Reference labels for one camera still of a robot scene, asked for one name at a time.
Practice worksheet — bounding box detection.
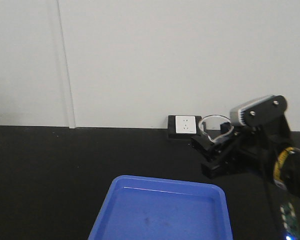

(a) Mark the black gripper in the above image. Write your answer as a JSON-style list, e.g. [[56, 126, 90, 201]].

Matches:
[[191, 113, 293, 179]]

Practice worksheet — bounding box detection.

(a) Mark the clear glass beaker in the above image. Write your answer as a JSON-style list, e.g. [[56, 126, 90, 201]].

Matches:
[[198, 114, 234, 144]]

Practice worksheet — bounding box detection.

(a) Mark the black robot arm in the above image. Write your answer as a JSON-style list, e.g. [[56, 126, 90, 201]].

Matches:
[[191, 113, 300, 240]]

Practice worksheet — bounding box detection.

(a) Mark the blue plastic tray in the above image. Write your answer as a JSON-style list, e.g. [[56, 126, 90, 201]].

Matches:
[[88, 175, 233, 240]]

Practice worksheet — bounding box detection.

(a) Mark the white wall power socket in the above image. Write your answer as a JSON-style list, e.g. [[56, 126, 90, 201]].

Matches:
[[167, 115, 202, 139]]

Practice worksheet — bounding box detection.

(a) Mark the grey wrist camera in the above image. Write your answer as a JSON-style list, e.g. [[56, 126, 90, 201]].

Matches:
[[229, 95, 274, 127]]

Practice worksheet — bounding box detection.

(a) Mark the white wall conduit strip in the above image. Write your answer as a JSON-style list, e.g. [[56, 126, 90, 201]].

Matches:
[[55, 0, 76, 129]]

